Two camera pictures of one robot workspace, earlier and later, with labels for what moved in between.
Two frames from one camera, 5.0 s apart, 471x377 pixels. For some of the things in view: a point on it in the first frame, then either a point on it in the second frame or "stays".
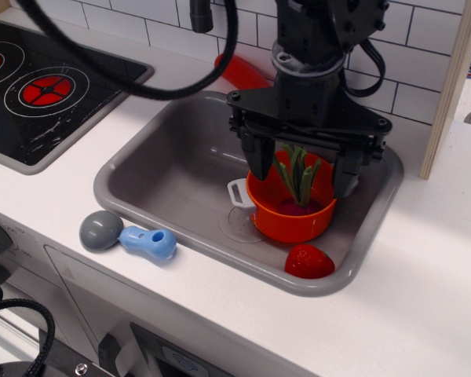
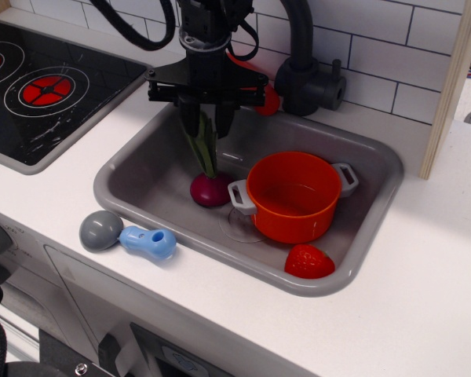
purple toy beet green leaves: [300, 177] -> [211, 189]
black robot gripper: [307, 105] -> [205, 78]
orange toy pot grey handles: [262, 198] stays
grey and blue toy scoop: [103, 230] stays
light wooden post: [453, 86] stays
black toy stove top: [40, 102] stays
